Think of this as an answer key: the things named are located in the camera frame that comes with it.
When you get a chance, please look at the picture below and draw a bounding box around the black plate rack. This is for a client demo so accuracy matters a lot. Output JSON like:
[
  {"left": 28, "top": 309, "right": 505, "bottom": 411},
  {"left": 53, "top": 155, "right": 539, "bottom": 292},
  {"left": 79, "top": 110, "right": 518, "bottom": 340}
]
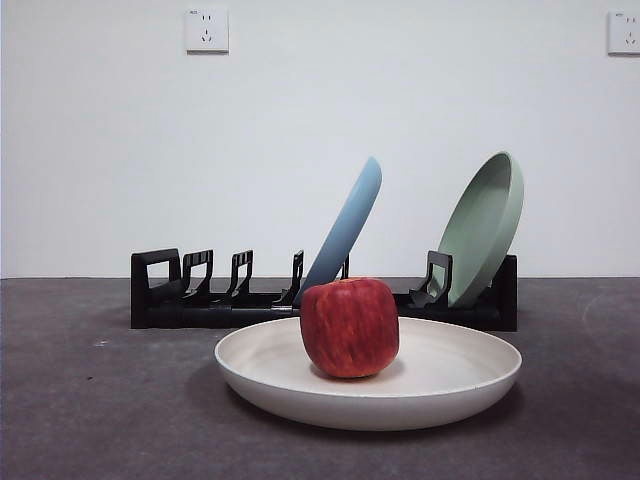
[{"left": 130, "top": 248, "right": 519, "bottom": 332}]

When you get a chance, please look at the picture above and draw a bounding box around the green plate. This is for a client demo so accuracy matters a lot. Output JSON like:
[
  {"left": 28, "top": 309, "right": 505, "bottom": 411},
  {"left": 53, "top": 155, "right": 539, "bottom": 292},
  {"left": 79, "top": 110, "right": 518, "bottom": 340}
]
[{"left": 437, "top": 151, "right": 526, "bottom": 309}]

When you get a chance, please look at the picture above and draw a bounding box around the red apple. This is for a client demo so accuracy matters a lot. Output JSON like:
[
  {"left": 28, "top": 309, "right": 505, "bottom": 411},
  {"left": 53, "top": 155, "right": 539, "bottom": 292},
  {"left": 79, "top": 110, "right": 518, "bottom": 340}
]
[{"left": 299, "top": 276, "right": 400, "bottom": 380}]

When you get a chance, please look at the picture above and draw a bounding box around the blue plate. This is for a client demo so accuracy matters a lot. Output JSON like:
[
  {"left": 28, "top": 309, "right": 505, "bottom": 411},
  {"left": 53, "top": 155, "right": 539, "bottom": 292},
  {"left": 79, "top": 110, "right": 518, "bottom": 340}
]
[{"left": 298, "top": 155, "right": 384, "bottom": 304}]

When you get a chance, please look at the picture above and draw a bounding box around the white wall socket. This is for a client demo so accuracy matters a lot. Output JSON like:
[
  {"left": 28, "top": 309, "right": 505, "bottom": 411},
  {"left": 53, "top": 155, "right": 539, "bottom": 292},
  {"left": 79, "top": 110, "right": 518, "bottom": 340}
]
[
  {"left": 607, "top": 10, "right": 640, "bottom": 56},
  {"left": 185, "top": 8, "right": 231, "bottom": 55}
]

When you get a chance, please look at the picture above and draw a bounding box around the cream yellow plate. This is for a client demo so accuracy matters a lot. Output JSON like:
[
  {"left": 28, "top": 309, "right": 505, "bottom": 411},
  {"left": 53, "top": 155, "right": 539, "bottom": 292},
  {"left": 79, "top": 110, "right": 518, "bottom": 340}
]
[{"left": 214, "top": 315, "right": 524, "bottom": 432}]

